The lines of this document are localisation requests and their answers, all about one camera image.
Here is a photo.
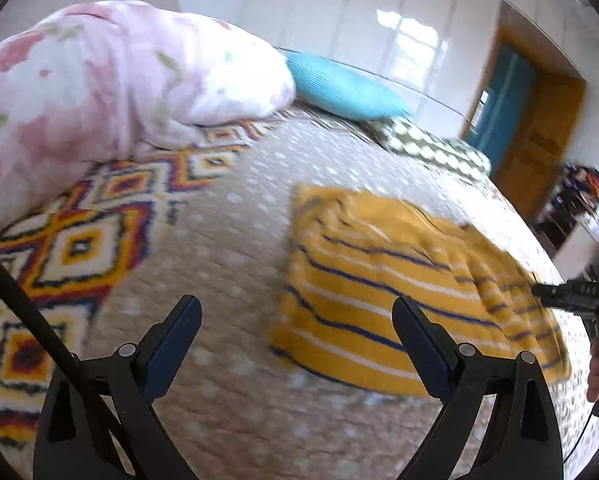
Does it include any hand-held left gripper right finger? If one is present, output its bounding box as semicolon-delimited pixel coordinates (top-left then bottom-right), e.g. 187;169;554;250
392;295;565;480

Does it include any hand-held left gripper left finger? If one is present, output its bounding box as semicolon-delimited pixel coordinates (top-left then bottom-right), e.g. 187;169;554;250
32;295;203;480

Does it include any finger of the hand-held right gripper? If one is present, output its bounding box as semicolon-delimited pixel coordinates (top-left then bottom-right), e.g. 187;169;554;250
532;280;599;313

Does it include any yellow striped small sweater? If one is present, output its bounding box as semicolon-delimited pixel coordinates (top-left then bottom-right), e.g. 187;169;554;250
270;184;573;398

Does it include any pile of clothes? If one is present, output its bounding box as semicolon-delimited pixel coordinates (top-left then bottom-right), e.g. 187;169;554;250
562;162;599;203

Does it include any person's right hand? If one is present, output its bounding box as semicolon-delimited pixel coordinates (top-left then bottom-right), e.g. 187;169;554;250
587;342;599;402

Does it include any white television cabinet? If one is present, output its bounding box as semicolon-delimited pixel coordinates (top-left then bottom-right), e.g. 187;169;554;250
552;210;599;281

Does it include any shoe rack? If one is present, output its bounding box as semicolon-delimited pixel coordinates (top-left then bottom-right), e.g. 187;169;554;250
537;180;587;253

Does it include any beige dotted quilted bedspread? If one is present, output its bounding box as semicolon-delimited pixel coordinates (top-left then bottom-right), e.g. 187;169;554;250
74;105;599;480

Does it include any colourful patterned blanket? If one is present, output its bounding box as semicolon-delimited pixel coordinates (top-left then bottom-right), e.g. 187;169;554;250
0;117;285;453

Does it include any brown wooden door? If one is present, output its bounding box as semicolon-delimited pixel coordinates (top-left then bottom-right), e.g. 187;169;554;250
494;67;587;221

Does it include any olive patterned pillow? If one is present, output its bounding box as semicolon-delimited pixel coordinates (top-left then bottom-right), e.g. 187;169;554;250
364;116;493;183

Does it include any teal door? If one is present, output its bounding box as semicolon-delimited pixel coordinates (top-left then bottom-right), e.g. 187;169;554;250
467;42;536;171

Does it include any teal pillow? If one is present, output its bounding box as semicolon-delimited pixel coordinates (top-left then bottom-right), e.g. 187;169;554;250
282;50;414;122

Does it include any pink floral duvet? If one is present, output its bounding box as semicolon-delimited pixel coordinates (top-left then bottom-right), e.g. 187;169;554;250
0;1;296;241

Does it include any white glossy wardrobe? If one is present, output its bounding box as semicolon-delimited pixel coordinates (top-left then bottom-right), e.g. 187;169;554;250
170;0;510;126

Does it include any black cable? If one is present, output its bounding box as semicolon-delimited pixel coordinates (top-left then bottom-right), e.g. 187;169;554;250
0;240;150;480

